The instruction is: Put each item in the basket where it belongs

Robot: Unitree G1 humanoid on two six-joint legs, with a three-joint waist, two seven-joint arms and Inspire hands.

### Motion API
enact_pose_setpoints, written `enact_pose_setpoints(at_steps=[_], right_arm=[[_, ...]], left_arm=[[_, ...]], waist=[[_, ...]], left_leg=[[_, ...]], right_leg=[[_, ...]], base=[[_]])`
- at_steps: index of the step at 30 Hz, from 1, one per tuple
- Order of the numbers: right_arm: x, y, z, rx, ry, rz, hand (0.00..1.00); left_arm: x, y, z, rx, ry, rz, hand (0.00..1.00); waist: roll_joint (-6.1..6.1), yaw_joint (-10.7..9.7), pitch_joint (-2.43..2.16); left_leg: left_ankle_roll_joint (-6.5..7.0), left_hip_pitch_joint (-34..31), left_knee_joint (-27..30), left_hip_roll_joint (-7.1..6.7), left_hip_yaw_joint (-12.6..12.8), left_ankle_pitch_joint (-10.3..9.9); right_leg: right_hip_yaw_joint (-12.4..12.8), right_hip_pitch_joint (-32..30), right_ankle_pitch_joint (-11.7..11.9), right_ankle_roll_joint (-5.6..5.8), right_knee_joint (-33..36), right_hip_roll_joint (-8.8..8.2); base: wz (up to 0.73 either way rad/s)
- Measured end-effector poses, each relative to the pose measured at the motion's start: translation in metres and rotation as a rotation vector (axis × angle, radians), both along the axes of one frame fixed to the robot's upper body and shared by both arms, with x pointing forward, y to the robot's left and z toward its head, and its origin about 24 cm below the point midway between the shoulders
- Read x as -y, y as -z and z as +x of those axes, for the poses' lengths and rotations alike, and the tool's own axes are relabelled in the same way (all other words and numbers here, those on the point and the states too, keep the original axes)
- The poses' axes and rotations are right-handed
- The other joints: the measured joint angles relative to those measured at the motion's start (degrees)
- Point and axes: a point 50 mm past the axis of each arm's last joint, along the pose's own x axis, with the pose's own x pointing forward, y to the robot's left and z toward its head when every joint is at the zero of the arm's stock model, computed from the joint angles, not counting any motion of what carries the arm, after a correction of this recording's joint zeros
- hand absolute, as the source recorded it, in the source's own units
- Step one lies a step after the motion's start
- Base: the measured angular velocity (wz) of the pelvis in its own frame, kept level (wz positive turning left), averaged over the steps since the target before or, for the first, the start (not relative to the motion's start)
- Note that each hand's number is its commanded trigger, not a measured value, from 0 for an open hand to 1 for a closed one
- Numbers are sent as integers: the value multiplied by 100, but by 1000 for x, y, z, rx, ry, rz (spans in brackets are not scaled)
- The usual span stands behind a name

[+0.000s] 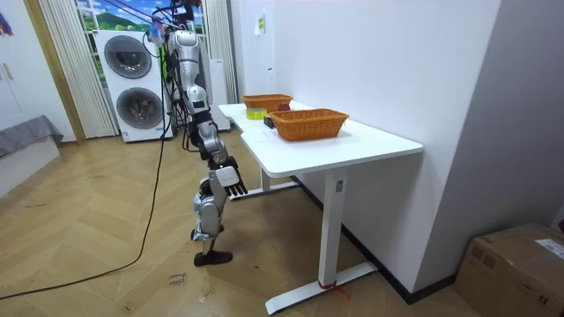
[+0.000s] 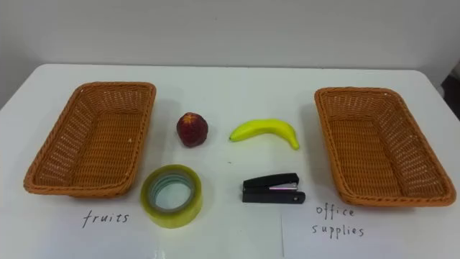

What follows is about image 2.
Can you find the orange woven basket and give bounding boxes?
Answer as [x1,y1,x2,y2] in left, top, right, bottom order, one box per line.
[23,81,157,199]
[314,86,457,208]

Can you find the black stapler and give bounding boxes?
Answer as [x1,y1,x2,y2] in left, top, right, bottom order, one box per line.
[241,173,307,205]

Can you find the yellow banana soft toy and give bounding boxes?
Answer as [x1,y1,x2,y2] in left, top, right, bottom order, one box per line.
[229,119,300,151]

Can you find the clear packing tape roll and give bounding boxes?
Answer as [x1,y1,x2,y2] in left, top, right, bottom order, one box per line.
[139,164,203,230]

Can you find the red strawberry soft toy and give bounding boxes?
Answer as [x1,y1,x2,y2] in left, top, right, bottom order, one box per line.
[175,112,209,148]

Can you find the white table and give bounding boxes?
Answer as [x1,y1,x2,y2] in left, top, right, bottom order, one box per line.
[0,63,460,259]

